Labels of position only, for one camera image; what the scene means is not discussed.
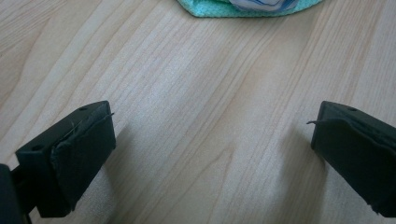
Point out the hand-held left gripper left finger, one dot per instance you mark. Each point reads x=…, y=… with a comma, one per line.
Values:
x=71, y=155

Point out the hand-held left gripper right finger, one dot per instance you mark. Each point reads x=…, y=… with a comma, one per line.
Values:
x=358, y=149

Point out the white blue striped cloth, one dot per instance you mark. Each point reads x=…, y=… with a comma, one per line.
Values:
x=264, y=4

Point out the teal cloth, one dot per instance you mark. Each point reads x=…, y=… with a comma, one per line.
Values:
x=214, y=8

